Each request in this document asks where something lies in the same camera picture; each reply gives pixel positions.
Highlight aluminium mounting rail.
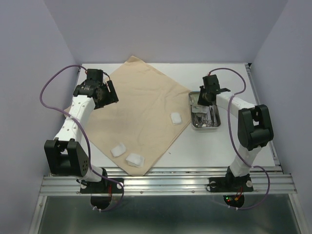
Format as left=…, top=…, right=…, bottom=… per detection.
left=39, top=166, right=297, bottom=196

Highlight green suture packet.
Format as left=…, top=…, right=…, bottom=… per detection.
left=191, top=105, right=209, bottom=114

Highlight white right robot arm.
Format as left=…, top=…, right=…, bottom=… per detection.
left=198, top=75, right=273, bottom=190

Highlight stainless steel tray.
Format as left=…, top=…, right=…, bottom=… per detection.
left=188, top=91, right=221, bottom=132

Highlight beige cloth drape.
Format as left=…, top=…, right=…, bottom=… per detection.
left=65, top=56, right=192, bottom=176

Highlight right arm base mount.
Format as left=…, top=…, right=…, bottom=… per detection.
left=205, top=168, right=254, bottom=209

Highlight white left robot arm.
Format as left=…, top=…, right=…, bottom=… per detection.
left=44, top=66, right=118, bottom=192

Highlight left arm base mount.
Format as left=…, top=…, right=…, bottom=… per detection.
left=77, top=177, right=124, bottom=213

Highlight white gauze pad stack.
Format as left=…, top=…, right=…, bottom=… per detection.
left=126, top=153, right=145, bottom=168

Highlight clear packet black part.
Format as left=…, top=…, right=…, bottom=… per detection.
left=190, top=95, right=199, bottom=106

